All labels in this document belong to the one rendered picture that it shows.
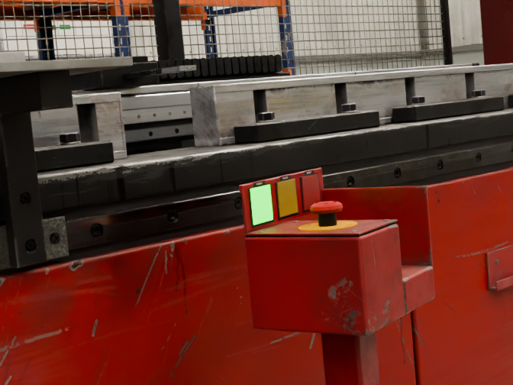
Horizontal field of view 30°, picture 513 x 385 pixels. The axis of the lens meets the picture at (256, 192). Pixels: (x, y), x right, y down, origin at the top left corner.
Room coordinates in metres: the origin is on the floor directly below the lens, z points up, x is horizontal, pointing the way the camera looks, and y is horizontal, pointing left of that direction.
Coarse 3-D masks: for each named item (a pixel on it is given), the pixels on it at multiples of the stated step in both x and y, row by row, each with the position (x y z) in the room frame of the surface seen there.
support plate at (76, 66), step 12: (48, 60) 1.00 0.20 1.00; (60, 60) 1.01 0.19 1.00; (72, 60) 1.02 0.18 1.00; (84, 60) 1.03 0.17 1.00; (96, 60) 1.04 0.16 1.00; (108, 60) 1.05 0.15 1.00; (120, 60) 1.06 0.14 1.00; (132, 60) 1.07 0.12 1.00; (0, 72) 0.96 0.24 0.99; (12, 72) 0.98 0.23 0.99; (24, 72) 1.00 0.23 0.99; (72, 72) 1.09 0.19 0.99; (84, 72) 1.12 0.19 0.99
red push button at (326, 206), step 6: (318, 204) 1.14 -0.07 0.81; (324, 204) 1.14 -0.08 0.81; (330, 204) 1.14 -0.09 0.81; (336, 204) 1.14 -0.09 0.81; (312, 210) 1.14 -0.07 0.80; (318, 210) 1.14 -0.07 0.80; (324, 210) 1.13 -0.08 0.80; (330, 210) 1.13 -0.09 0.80; (336, 210) 1.14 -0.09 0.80; (318, 216) 1.15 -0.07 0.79; (324, 216) 1.14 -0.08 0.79; (330, 216) 1.14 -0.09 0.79; (318, 222) 1.15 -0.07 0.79; (324, 222) 1.14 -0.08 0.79; (330, 222) 1.14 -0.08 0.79; (336, 222) 1.15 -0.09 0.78
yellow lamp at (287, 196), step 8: (280, 184) 1.22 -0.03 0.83; (288, 184) 1.24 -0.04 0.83; (280, 192) 1.22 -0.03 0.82; (288, 192) 1.24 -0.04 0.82; (280, 200) 1.22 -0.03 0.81; (288, 200) 1.24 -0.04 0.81; (296, 200) 1.25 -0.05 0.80; (280, 208) 1.22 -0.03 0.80; (288, 208) 1.23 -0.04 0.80; (296, 208) 1.25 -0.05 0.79; (280, 216) 1.22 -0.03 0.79
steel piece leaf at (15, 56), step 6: (0, 54) 1.12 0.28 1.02; (6, 54) 1.13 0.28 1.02; (12, 54) 1.13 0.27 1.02; (18, 54) 1.14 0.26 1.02; (24, 54) 1.14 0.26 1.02; (0, 60) 1.12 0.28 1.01; (6, 60) 1.13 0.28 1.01; (12, 60) 1.13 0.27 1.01; (18, 60) 1.14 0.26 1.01; (24, 60) 1.14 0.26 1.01
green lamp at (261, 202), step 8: (256, 192) 1.18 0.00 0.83; (264, 192) 1.19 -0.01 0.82; (256, 200) 1.18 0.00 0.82; (264, 200) 1.19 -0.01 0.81; (256, 208) 1.17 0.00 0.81; (264, 208) 1.19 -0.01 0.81; (272, 208) 1.20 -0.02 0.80; (256, 216) 1.17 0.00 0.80; (264, 216) 1.19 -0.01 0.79; (272, 216) 1.20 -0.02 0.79; (256, 224) 1.17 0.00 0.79
